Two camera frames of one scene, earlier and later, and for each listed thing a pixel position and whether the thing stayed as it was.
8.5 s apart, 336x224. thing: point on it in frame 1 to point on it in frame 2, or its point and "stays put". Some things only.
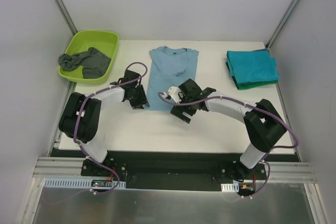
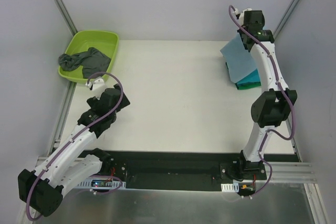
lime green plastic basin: [105, 41] stays put
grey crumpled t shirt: [94, 64] stays put
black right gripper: [182, 107] to [243, 38]
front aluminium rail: [74, 166] stays put
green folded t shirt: [250, 85] stays put
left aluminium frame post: [61, 3] stays put
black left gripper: [138, 97] to [122, 98]
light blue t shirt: [168, 67] to [240, 62]
